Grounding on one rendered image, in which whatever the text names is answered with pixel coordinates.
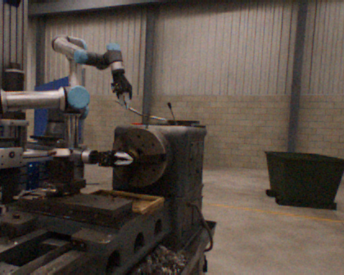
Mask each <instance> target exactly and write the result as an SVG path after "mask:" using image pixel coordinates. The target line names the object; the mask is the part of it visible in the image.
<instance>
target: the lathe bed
mask: <svg viewBox="0 0 344 275"><path fill-rule="evenodd" d="M173 202H174V196H165V201H164V205H163V206H161V207H160V208H159V209H158V210H155V211H154V212H152V214H149V215H148V216H147V217H145V218H144V219H142V230H141V231H140V232H138V233H136V234H135V235H134V236H133V237H131V238H130V239H128V240H127V241H125V242H124V243H123V244H122V245H121V246H119V247H117V248H116V249H114V250H113V251H112V252H110V254H108V255H95V254H92V253H88V252H86V253H85V252H79V251H76V250H72V249H71V248H70V240H71V235H67V234H61V233H57V232H52V231H48V230H36V231H33V232H30V233H28V234H25V235H24V236H22V237H17V238H15V239H14V240H11V241H9V239H8V238H9V237H8V235H6V236H4V237H1V238H0V248H1V249H0V275H34V273H35V275H125V274H126V273H127V272H128V271H129V270H130V269H131V268H132V267H133V266H134V265H136V263H137V262H138V261H139V260H140V259H141V258H142V257H144V255H146V254H147V253H148V251H149V250H152V249H153V247H154V246H156V245H157V243H158V242H159V241H161V240H162V239H163V238H164V237H165V236H166V235H167V234H168V233H170V232H171V231H172V230H173V227H172V225H171V224H170V218H171V204H172V203H173ZM12 242H13V243H12ZM16 242H17V244H16ZM18 242H19V244H18ZM8 243H9V244H8ZM10 243H12V244H10ZM14 243H15V244H14ZM5 247H6V248H5ZM64 253H68V255H69V256H68V258H66V256H67V255H66V254H64ZM71 255H73V256H74V257H73V256H71ZM63 257H64V258H63ZM62 260H63V261H62ZM69 261H70V262H69ZM67 262H68V263H67ZM26 264H27V265H26ZM50 264H51V265H50ZM56 265H57V266H56ZM10 266H11V267H10ZM45 267H46V268H45ZM11 269H13V270H12V271H10V270H11ZM45 269H46V270H45ZM3 270H5V272H3ZM45 272H47V273H48V274H45ZM38 273H40V274H38Z"/></svg>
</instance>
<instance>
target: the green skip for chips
mask: <svg viewBox="0 0 344 275"><path fill-rule="evenodd" d="M264 153H265V154H266V159H267V165H268V171H269V182H270V189H267V190H265V194H266V195H267V196H272V197H275V202H276V203H277V204H278V205H282V206H292V207H301V208H311V209H321V210H337V202H335V198H336V194H337V190H338V188H339V186H340V183H341V181H342V175H343V173H344V159H342V158H338V157H331V156H324V155H320V154H316V153H304V152H290V151H264Z"/></svg>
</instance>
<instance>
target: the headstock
mask: <svg viewBox="0 0 344 275"><path fill-rule="evenodd" d="M145 127H146V125H138V124H119V125H118V126H117V127H115V136H114V142H113V145H114V143H115V140H116V139H117V138H118V137H119V135H123V134H124V133H125V132H126V131H127V130H129V129H132V128H145ZM147 128H151V129H154V130H157V131H159V132H160V133H161V134H164V136H165V138H167V139H168V142H169V143H170V145H171V147H172V155H173V159H172V162H173V164H172V166H171V168H170V171H169V173H168V174H167V175H166V176H165V177H164V178H163V179H162V180H160V181H159V182H157V183H154V184H151V185H149V186H147V187H131V186H130V185H128V183H126V182H125V181H122V180H120V179H119V177H118V176H117V175H116V174H115V170H114V169H113V167H112V183H111V187H112V188H118V189H123V190H128V191H134V192H148V193H154V194H159V195H165V196H174V197H185V196H186V195H187V194H188V192H189V191H190V190H191V189H193V188H194V187H196V186H197V185H199V184H201V183H202V180H203V177H202V165H203V152H204V139H205V136H206V134H207V130H206V128H201V127H189V126H155V125H148V127H147ZM175 140H176V141H175ZM172 143H173V144H172ZM172 177H173V178H172ZM118 184H119V185H118Z"/></svg>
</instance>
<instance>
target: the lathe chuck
mask: <svg viewBox="0 0 344 275"><path fill-rule="evenodd" d="M126 132H127V134H128V135H129V137H130V139H131V142H132V143H133V144H134V146H135V148H136V149H139V150H141V151H143V153H144V154H166V161H160V162H149V163H143V165H142V164H140V163H139V166H137V167H136V168H135V171H134V173H133V175H132V176H131V180H130V181H129V184H128V185H130V186H131V187H147V186H149V185H151V184H154V183H156V182H158V181H160V180H161V179H162V178H163V177H164V176H165V175H166V173H167V172H168V168H169V167H170V162H171V153H170V148H169V146H168V142H167V141H166V140H165V139H164V137H163V136H162V135H161V134H159V133H158V132H157V131H154V130H151V129H149V128H148V129H146V128H132V129H129V130H127V131H126ZM119 137H121V135H119ZM119 137H118V138H117V139H116V140H115V143H114V145H113V147H112V150H119V151H123V147H122V146H121V145H123V144H122V142H121V141H120V139H119ZM113 169H114V170H115V174H116V175H117V176H118V177H119V179H120V178H121V176H122V175H123V167H119V168H114V167H113ZM161 176H162V177H161ZM159 179H160V180H159ZM120 180H121V179H120Z"/></svg>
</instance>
